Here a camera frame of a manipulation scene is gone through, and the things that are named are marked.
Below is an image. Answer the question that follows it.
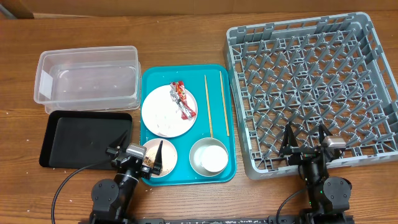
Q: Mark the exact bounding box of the small white cup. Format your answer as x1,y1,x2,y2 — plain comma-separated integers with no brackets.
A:
201,146,228,172

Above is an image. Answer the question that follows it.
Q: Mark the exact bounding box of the left wooden chopstick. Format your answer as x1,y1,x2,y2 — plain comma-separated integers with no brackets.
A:
204,75,213,138

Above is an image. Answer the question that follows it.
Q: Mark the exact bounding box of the black plastic tray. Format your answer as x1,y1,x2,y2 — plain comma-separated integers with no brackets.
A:
39,110,132,169

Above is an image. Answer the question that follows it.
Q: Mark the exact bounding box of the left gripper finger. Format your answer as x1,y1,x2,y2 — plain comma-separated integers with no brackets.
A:
108,131,127,149
154,141,163,168

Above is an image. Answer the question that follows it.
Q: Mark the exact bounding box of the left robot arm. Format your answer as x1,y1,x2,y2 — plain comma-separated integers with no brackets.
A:
89,133,163,223

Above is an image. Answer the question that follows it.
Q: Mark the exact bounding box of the teal serving tray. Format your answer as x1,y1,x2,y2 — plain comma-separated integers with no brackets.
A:
140,64,237,187

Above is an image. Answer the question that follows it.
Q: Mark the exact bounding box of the grey bowl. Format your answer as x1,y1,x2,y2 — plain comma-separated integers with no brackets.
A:
189,138,229,177

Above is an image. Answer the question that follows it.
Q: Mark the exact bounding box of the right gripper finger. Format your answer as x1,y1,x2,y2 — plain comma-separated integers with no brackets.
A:
318,123,332,146
280,123,298,149

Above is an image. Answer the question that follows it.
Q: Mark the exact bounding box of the large white plate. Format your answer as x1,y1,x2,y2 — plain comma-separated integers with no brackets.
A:
141,85,198,138

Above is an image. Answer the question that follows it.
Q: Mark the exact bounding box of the clear plastic bin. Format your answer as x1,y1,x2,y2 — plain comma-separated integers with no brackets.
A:
34,45,141,114

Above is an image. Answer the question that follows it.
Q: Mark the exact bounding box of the wooden chopstick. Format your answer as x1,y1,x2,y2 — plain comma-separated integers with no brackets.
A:
220,71,230,137
204,75,213,138

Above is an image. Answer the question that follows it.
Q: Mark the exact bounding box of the grey dishwasher rack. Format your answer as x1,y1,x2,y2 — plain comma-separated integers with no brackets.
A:
226,12,397,180

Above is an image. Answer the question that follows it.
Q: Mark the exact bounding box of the right wooden chopstick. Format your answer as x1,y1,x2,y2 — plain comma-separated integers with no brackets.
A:
220,71,230,137

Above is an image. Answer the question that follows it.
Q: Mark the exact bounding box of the red foil snack wrapper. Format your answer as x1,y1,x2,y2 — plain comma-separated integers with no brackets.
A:
170,81,197,120

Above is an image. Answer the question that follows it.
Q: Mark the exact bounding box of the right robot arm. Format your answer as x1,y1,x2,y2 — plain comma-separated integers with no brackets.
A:
275,124,354,223

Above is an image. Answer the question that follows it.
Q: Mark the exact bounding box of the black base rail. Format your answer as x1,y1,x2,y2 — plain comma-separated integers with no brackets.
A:
137,215,355,224

